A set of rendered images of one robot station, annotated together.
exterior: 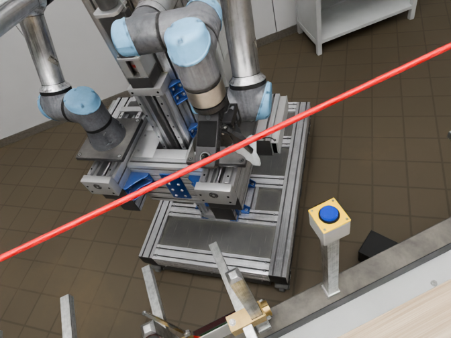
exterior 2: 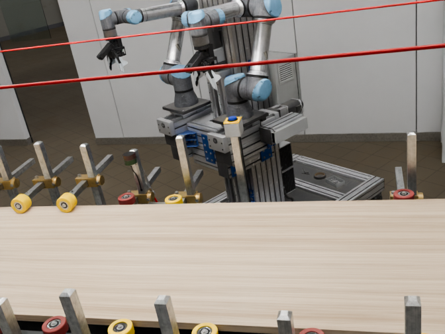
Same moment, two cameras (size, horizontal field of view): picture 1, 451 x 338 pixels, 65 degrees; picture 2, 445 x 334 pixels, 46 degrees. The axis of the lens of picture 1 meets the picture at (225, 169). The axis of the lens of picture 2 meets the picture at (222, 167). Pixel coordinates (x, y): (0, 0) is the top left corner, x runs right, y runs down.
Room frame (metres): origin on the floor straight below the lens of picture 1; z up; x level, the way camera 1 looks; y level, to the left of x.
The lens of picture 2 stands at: (-1.65, -0.95, 1.99)
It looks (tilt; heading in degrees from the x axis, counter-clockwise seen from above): 24 degrees down; 23
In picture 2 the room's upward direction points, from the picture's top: 10 degrees counter-clockwise
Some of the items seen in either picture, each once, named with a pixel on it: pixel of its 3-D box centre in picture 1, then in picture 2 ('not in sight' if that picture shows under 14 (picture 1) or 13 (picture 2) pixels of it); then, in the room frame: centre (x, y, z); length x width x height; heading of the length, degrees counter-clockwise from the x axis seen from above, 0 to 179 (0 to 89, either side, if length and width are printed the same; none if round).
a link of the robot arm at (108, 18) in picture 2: not in sight; (107, 19); (0.99, 0.70, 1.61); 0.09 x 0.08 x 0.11; 142
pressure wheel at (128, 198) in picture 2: not in sight; (128, 205); (0.23, 0.36, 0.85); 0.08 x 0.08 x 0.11
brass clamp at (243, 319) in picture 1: (249, 316); (187, 197); (0.35, 0.10, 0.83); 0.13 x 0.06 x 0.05; 95
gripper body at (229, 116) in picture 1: (217, 117); (204, 57); (0.57, -0.02, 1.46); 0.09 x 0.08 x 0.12; 150
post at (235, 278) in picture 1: (251, 305); (189, 181); (0.36, 0.08, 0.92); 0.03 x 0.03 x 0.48; 5
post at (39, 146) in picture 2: not in sight; (51, 184); (0.29, 0.82, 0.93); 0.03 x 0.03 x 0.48; 5
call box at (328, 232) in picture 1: (329, 222); (234, 127); (0.38, -0.18, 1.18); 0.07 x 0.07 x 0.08; 5
